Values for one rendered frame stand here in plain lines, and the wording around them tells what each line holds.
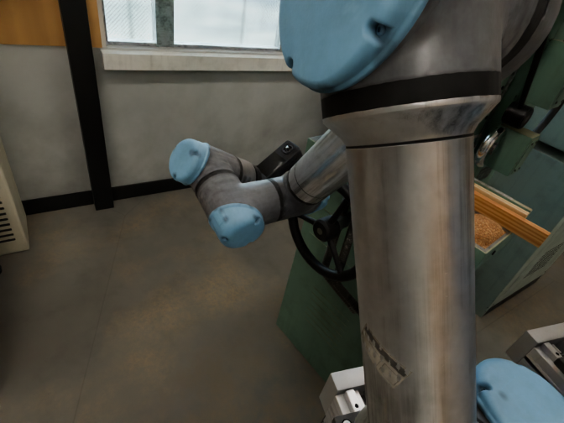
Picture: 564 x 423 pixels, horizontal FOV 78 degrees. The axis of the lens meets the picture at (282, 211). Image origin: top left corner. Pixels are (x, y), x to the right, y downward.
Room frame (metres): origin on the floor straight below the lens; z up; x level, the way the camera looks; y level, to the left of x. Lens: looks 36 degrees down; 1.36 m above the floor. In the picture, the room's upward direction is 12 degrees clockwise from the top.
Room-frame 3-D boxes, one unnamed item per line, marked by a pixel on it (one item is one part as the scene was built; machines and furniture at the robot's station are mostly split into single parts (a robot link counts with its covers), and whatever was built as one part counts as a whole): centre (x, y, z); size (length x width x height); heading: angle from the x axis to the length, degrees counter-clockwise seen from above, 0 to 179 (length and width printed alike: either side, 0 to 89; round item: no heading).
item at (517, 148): (1.00, -0.60, 1.02); 0.09 x 0.07 x 0.12; 47
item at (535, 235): (0.93, -0.40, 0.92); 0.62 x 0.02 x 0.04; 47
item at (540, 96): (1.02, -0.61, 1.22); 0.09 x 0.08 x 0.15; 137
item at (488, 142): (0.98, -0.54, 1.02); 0.12 x 0.03 x 0.12; 137
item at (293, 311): (1.06, -0.44, 0.35); 0.58 x 0.45 x 0.71; 137
